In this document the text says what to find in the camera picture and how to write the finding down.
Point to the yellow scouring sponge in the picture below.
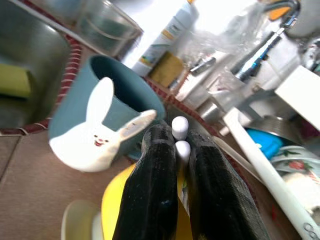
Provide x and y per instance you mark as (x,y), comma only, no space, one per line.
(166,68)

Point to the yellow plastic bowl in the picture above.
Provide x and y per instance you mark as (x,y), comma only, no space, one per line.
(112,200)

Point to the small steel cup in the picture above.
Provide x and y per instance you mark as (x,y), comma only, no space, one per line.
(212,110)

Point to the blue plastic bowl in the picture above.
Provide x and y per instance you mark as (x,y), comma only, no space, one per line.
(265,143)

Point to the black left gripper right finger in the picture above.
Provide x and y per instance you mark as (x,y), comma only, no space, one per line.
(215,195)

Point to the white plastic cutlery holder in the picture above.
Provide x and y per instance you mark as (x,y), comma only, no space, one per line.
(300,92)

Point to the teal mug with white rabbit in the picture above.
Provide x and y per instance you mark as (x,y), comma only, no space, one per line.
(75,120)

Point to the steel plate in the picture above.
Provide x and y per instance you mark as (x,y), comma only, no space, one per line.
(272,123)

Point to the steel sink basin with strainer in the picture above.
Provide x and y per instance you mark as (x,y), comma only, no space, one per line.
(37,50)

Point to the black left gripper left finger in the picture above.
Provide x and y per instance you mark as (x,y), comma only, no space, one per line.
(150,195)

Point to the white detergent bottle yellow cap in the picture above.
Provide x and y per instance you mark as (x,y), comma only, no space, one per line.
(165,37)

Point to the clear plastic bag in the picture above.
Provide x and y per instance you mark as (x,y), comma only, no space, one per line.
(220,37)

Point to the white plastic dish rack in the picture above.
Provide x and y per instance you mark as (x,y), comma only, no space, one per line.
(262,165)

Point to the white floral ceramic bowl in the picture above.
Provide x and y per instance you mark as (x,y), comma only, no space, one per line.
(297,161)

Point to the yellow-green sponge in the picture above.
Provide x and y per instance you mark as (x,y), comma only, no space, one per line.
(15,81)

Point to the chrome kitchen faucet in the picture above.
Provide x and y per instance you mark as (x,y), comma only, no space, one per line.
(260,55)

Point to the clear plastic pail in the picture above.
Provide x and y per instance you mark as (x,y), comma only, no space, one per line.
(107,30)

